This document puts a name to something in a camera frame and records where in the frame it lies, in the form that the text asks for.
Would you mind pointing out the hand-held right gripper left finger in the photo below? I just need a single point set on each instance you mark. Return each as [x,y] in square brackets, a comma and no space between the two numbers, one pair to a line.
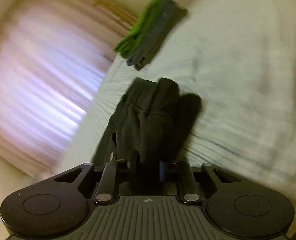
[110,177]

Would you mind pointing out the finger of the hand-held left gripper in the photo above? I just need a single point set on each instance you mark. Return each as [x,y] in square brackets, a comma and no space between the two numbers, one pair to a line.
[111,152]

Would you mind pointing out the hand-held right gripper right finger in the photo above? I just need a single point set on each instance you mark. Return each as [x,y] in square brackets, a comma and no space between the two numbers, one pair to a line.
[163,172]

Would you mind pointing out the black pants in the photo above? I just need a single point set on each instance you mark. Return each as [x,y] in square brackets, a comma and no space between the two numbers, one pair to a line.
[153,120]

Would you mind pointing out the pink curtain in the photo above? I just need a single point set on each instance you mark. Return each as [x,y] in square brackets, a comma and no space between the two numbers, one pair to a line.
[37,80]

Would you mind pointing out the bed with striped bedspread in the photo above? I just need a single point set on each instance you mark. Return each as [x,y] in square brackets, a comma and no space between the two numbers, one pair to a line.
[238,80]

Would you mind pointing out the folded blue grey jeans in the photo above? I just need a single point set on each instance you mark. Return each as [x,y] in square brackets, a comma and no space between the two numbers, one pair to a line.
[154,35]

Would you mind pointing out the folded olive garment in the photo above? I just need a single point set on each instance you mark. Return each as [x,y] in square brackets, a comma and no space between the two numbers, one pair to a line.
[168,27]

